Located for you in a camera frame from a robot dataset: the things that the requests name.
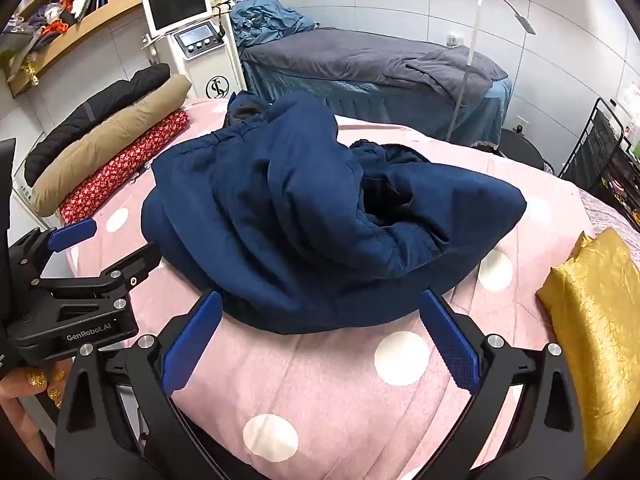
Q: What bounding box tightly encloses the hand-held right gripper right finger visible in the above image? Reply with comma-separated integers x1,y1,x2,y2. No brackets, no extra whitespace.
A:
419,288,587,480

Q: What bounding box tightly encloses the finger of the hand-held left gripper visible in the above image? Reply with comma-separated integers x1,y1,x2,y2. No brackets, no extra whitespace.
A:
35,242,162,311
7,218,98,282

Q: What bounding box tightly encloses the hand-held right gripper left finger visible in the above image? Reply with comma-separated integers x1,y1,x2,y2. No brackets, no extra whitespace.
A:
54,289,224,480

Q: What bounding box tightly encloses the navy blue padded jacket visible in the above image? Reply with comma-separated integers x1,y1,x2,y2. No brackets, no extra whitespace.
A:
141,90,528,336

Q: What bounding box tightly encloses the person's left hand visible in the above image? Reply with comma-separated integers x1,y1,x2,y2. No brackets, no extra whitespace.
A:
0,367,67,471

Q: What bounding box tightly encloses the red floral rolled cloth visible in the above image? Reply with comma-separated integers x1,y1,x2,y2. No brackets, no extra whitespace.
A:
60,109,190,225

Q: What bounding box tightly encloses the tan rolled jacket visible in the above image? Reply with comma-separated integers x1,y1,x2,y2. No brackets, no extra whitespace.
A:
32,75,192,218

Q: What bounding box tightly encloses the black rolled jacket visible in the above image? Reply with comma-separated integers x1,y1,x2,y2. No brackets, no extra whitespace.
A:
24,64,172,186

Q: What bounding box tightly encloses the pink polka-dot blanket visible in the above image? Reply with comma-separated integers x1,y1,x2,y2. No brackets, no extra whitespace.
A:
60,97,596,480

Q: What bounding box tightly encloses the gold crinkled cloth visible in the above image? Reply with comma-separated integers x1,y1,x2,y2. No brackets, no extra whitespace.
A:
536,227,640,471

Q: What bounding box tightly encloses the lilac grey textured bedsheet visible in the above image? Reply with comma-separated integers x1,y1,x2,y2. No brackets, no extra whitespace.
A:
575,187,636,246

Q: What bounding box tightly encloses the black round stool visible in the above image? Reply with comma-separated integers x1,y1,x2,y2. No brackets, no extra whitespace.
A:
500,128,546,171

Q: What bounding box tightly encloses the white beauty machine with screen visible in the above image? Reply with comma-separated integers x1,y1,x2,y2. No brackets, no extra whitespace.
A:
141,0,246,102

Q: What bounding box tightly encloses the pile of shelf clutter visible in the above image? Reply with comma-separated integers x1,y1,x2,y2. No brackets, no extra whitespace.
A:
0,0,161,68

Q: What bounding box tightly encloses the black trolley rack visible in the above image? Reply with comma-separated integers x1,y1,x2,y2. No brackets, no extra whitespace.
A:
557,97,640,231

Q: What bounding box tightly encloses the massage bed with teal skirt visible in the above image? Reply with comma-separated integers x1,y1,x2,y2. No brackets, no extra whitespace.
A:
240,27,513,148

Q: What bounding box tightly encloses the crumpled blue sheet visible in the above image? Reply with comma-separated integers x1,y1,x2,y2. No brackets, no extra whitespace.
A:
230,0,318,50

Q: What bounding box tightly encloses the grey blanket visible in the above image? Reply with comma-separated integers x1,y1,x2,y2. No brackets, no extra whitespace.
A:
241,27,508,106

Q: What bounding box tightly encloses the white floor lamp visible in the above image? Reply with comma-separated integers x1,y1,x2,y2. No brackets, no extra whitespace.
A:
445,0,537,143

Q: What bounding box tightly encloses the curved wooden wall shelf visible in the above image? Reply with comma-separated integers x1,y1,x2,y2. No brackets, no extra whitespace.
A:
0,0,236,97

